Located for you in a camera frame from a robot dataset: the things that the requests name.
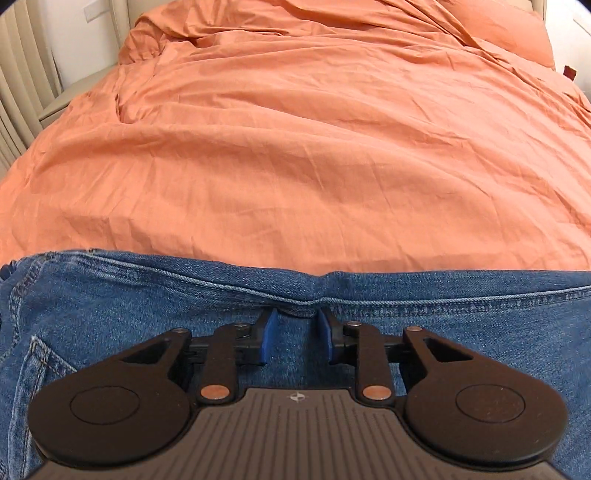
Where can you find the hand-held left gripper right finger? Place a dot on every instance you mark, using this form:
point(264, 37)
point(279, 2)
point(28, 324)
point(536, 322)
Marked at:
point(323, 341)

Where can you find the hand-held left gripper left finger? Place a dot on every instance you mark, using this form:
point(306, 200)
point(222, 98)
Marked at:
point(270, 341)

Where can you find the blue denim pants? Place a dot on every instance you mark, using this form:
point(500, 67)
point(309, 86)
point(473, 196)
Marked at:
point(138, 304)

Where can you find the orange bed cover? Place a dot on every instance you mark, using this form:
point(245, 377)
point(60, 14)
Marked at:
point(295, 161)

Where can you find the beige nightstand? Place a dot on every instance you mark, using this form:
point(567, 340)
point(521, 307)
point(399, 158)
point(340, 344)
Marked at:
point(62, 105)

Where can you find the beige curtain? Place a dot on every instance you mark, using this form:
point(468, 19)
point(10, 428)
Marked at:
point(23, 83)

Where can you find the beige upholstered headboard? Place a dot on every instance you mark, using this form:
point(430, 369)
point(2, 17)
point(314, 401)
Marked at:
point(127, 11)

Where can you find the orange pillow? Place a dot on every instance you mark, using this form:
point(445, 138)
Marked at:
point(508, 27)

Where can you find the small brown object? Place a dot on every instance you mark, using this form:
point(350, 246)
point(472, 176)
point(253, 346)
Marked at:
point(570, 73)

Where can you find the white wall switch plate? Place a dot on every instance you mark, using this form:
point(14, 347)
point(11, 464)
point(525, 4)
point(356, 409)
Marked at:
point(98, 8)

